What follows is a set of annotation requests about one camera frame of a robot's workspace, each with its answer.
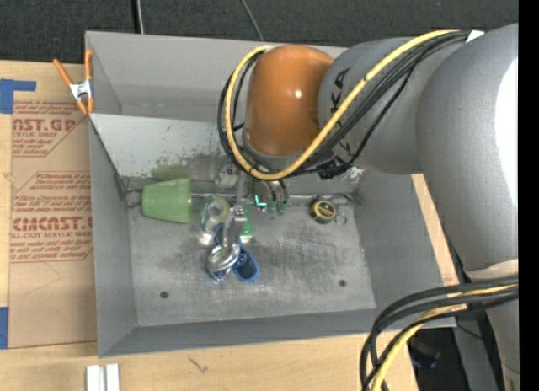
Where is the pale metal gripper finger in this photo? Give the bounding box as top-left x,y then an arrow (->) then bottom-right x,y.
221,206 -> 250,259

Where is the clear glass thing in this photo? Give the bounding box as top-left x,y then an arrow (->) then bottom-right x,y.
196,194 -> 232,248

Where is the grey metal bin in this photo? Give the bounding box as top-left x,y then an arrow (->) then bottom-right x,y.
83,29 -> 459,359

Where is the black and yellow tape measure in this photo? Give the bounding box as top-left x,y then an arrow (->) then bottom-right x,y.
310,195 -> 349,227

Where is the green cup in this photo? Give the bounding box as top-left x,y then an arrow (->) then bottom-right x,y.
141,177 -> 194,225

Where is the brown cardboard board, red print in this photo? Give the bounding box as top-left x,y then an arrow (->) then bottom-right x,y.
0,59 -> 99,349

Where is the silver metal ring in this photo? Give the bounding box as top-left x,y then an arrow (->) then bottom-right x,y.
205,243 -> 242,276

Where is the black cylinder on white bracket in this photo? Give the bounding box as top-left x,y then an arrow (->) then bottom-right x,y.
318,158 -> 364,185

